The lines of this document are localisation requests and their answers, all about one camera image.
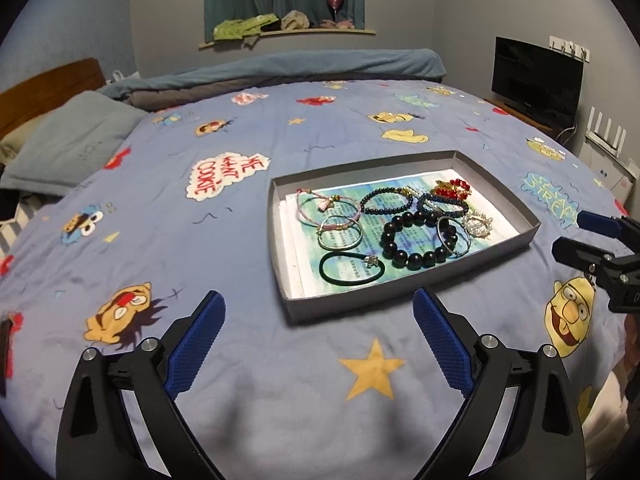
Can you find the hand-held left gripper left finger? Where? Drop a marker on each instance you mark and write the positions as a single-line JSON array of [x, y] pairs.
[[195, 347]]

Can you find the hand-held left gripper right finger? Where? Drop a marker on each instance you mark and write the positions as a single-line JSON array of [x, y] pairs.
[[445, 342]]

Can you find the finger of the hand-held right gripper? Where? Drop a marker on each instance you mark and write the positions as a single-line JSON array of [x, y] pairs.
[[597, 221], [575, 252]]

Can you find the grey cardboard box tray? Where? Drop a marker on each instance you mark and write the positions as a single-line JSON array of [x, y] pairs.
[[400, 287]]

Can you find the thin silver bangle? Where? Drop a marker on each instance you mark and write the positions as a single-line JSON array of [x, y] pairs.
[[467, 245]]

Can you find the wide silver bangle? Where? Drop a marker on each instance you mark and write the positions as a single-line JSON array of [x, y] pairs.
[[355, 240]]

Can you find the cartoon printed blue bed sheet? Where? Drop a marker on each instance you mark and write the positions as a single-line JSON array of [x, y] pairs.
[[200, 270]]

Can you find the white router with antennas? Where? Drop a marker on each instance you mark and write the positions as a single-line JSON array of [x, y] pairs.
[[607, 137]]

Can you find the blue-green printed paper sheet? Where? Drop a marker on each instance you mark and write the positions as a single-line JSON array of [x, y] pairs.
[[365, 240]]

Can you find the black flat screen monitor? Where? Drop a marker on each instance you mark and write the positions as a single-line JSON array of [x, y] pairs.
[[540, 77]]

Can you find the black flat object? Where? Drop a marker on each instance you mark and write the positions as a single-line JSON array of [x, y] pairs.
[[5, 355]]

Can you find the striped cloth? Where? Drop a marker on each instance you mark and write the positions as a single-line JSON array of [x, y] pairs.
[[17, 220]]

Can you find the grey-blue pillow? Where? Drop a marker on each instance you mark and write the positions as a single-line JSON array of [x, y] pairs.
[[75, 140]]

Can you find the grey blanket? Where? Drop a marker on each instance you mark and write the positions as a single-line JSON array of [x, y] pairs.
[[165, 97]]

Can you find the beige pillow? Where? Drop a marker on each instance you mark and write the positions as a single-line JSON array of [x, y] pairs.
[[20, 142]]

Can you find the wooden headboard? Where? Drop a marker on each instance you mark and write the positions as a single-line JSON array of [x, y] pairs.
[[50, 82]]

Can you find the rolled blue duvet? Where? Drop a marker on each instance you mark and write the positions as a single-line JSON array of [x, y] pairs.
[[325, 65]]

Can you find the green cloth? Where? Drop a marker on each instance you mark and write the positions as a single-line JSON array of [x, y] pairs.
[[235, 27]]

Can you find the pink cloth items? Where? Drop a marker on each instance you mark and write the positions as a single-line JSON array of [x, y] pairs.
[[337, 23]]

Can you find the wooden window sill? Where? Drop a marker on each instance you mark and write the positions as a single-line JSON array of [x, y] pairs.
[[320, 32]]

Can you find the beige cloth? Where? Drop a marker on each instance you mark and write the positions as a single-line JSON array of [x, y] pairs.
[[295, 20]]

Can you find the white wall hook rack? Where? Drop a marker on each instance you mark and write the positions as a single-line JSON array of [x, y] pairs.
[[570, 47]]

